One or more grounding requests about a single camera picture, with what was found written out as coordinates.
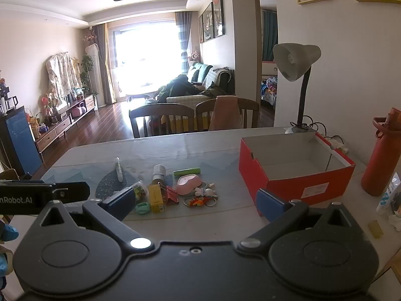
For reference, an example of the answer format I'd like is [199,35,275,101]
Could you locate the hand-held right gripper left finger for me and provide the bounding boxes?
[31,187,155,253]

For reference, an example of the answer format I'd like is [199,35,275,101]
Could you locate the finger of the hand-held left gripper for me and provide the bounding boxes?
[52,181,91,202]

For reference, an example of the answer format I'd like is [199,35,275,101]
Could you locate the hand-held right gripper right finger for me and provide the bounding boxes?
[236,189,368,252]

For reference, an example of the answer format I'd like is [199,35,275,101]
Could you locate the small clear bottle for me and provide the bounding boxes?
[132,181,149,203]

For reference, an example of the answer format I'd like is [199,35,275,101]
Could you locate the yellow box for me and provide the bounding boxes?
[147,184,165,213]

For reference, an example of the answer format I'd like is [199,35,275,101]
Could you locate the red cardboard box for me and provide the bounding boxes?
[239,132,356,217]

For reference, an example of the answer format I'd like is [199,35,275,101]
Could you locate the pink dish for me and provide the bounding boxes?
[176,176,203,195]

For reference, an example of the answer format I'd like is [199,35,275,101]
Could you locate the colourful charm keychain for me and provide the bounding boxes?
[183,196,217,208]

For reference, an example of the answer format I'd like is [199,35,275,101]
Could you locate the person's left hand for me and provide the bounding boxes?
[0,222,20,243]

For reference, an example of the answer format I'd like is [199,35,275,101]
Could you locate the glass jar silver cap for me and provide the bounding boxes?
[151,164,166,186]

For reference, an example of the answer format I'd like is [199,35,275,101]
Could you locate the blue panel cabinet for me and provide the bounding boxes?
[0,110,43,176]

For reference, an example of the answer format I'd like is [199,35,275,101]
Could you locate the wooden television cabinet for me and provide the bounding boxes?
[34,93,97,153]

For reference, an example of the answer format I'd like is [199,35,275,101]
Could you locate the white power strip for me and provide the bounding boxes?
[324,135,350,154]

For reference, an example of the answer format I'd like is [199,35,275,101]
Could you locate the pink flowers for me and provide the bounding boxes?
[38,94,55,115]

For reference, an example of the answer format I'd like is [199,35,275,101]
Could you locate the black kettle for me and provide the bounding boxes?
[0,86,19,115]

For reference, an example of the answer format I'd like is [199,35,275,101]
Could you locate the wooden dining chair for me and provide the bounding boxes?
[196,98,260,131]
[129,103,195,138]

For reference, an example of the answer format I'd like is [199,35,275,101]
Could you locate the yellow white blanket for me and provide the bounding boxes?
[161,113,210,132]

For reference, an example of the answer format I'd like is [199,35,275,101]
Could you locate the pink cloth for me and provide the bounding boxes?
[208,95,243,131]

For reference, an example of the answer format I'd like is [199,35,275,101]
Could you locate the small yellow block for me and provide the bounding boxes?
[367,220,383,238]

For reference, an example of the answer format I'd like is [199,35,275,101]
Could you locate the coffee table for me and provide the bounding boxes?
[125,85,160,102]

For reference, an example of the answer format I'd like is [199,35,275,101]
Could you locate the bed with clothes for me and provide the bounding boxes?
[261,75,278,110]

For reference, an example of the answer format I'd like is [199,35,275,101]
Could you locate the white standing air conditioner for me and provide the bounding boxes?
[85,44,109,109]

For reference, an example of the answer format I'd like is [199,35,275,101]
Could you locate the green potted plant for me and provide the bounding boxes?
[80,55,98,96]

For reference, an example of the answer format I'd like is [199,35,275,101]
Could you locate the white blue packet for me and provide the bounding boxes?
[376,172,401,215]

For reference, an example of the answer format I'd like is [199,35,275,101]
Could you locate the red water bottle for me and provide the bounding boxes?
[361,107,401,197]

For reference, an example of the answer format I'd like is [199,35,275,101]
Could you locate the dark clothes pile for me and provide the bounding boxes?
[157,73,204,101]

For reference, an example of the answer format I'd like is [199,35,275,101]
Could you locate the grey curtain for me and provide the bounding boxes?
[174,11,194,76]
[94,23,117,104]

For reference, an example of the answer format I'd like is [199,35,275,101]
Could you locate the sofa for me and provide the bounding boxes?
[147,63,236,107]

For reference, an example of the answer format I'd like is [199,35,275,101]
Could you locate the grey desk lamp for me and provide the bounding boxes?
[273,43,322,134]

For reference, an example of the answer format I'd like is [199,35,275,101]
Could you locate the teal curtain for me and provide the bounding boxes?
[262,10,279,61]

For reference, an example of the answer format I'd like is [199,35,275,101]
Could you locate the medium dark framed picture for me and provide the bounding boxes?
[202,3,214,42]

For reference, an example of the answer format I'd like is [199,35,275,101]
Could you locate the large dark framed picture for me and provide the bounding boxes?
[212,0,224,38]

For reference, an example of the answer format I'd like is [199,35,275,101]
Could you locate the black lamp cable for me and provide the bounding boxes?
[301,115,328,138]

